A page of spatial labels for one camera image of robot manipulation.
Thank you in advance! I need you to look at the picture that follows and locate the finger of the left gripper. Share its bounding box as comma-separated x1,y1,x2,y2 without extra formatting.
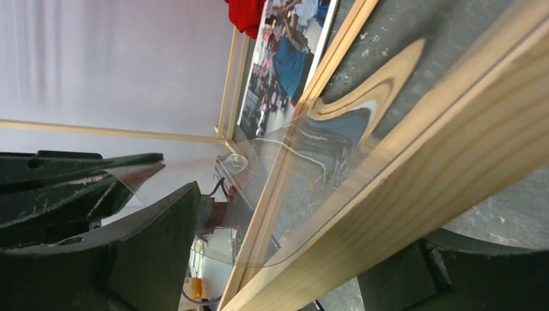
1,150,165,247

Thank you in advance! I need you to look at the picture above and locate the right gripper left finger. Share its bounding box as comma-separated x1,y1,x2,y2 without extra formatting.
1,182,201,310

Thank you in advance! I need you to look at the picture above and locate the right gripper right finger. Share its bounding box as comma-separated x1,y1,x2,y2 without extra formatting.
358,229,548,310

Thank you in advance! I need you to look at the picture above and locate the wooden picture frame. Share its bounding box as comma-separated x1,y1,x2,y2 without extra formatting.
223,1,548,310

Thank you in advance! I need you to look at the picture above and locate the clear acrylic sheet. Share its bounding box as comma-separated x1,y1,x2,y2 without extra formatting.
106,99,407,267

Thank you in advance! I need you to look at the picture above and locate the printed colour photo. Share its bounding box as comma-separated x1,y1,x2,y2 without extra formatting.
237,1,339,139

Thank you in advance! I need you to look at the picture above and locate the wooden clothes rack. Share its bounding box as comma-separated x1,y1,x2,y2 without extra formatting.
1,29,251,153

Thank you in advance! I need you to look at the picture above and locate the red hanging shirt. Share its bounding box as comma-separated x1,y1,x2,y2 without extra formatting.
225,0,266,40

